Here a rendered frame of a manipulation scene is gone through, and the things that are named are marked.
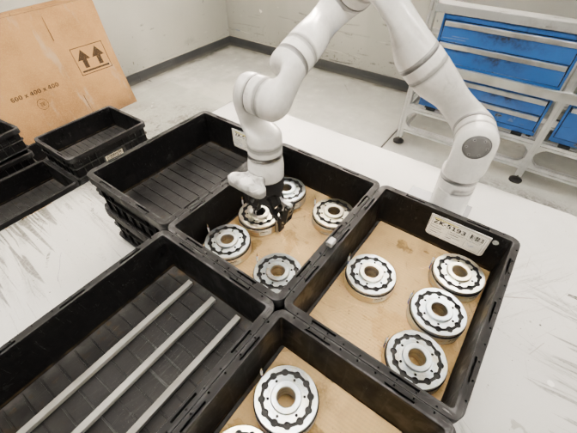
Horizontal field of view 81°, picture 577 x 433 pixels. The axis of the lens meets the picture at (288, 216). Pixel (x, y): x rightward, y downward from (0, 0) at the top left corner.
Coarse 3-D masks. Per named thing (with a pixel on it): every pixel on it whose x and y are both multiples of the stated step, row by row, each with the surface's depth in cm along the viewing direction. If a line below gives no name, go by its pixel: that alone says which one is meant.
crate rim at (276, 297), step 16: (288, 144) 91; (320, 160) 86; (352, 176) 82; (368, 192) 77; (192, 208) 73; (176, 224) 70; (192, 240) 67; (208, 256) 64; (320, 256) 64; (240, 272) 62; (304, 272) 61; (256, 288) 59; (288, 288) 59
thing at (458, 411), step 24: (360, 216) 71; (456, 216) 71; (504, 240) 68; (504, 264) 63; (504, 288) 59; (336, 336) 53; (480, 336) 53; (480, 360) 50; (408, 384) 48; (456, 408) 46
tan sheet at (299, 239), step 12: (312, 192) 92; (312, 204) 89; (300, 216) 86; (288, 228) 83; (300, 228) 83; (312, 228) 83; (252, 240) 80; (264, 240) 80; (276, 240) 80; (288, 240) 80; (300, 240) 80; (312, 240) 80; (324, 240) 80; (252, 252) 77; (264, 252) 77; (276, 252) 77; (288, 252) 77; (300, 252) 77; (312, 252) 77; (240, 264) 75; (252, 264) 75; (300, 264) 75; (276, 276) 73
